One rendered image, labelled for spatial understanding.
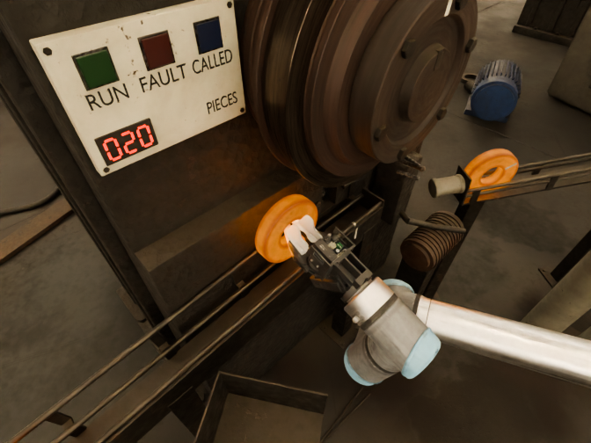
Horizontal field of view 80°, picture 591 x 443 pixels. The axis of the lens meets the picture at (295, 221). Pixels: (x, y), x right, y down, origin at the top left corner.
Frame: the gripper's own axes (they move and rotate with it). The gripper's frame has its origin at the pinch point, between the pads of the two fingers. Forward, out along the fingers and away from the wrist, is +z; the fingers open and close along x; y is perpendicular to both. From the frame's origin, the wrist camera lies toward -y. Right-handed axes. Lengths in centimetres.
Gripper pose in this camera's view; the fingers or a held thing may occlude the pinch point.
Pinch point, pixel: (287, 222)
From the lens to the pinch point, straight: 73.7
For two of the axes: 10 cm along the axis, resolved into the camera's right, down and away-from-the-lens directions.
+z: -6.6, -6.9, 2.8
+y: 1.8, -5.1, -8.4
